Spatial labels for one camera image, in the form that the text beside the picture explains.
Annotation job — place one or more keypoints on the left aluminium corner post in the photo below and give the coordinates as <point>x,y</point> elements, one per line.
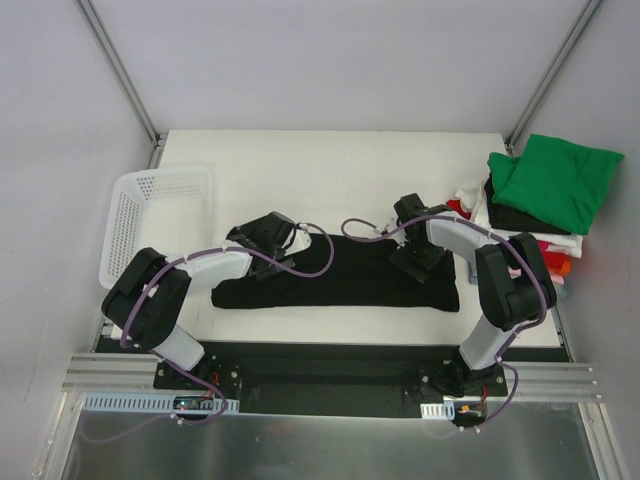
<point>106,45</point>

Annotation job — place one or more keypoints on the black folded t-shirt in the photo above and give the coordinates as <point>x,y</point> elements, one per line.
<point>508,218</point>

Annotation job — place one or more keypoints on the slotted cable duct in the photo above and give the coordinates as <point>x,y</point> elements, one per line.
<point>157,403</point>
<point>438,411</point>

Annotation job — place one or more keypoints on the aluminium corner post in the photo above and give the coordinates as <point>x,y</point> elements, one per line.
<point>562,56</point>
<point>106,45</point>

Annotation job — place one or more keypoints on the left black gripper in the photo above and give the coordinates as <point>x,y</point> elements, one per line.
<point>270,263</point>

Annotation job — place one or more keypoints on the white plastic basket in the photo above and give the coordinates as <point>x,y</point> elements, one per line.
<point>170,210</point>

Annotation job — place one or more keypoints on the light blue folded t-shirt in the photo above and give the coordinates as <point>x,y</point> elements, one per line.
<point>559,288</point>

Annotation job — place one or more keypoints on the orange folded t-shirt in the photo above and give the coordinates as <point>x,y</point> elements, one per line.
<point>561,267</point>

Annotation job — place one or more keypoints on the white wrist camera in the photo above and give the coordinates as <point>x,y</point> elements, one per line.
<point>387,232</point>
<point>300,239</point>

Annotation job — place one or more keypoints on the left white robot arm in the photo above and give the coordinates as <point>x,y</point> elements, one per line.
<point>147,298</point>

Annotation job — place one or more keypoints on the left slotted cable duct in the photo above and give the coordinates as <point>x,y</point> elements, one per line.
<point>157,403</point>

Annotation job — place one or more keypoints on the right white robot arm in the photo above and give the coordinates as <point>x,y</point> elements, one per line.
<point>514,286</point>

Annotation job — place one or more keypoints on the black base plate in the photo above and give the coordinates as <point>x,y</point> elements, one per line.
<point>379,381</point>

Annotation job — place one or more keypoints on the right slotted cable duct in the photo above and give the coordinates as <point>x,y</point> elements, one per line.
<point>438,411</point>

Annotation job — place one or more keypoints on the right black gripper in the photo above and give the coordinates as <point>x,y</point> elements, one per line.
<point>417,261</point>

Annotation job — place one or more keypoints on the green folded t-shirt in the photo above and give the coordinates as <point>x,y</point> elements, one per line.
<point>558,182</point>

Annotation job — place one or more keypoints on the right aluminium corner post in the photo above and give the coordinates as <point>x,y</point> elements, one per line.
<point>562,56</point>

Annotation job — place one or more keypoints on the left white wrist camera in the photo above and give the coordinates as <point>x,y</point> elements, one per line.
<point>300,239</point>

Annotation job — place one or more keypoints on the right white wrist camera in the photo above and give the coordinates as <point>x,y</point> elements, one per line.
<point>387,232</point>

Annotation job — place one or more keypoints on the aluminium rail frame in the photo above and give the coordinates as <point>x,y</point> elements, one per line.
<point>531,374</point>

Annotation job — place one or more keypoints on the black graphic t-shirt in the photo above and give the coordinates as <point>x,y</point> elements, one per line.
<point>361,274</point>

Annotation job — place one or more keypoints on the magenta folded t-shirt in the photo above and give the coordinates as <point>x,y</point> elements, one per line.
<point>544,246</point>

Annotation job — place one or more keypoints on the white folded t-shirt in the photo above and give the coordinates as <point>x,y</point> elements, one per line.
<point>473,201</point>

